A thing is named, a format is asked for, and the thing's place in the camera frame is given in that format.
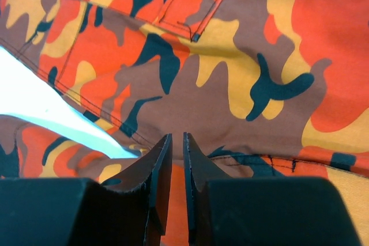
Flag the orange camouflage trousers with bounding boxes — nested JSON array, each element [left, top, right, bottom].
[[1, 0, 368, 245]]

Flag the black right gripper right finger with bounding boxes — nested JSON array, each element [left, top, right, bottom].
[[183, 133, 361, 245]]

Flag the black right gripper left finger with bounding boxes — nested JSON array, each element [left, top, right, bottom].
[[1, 134, 172, 245]]

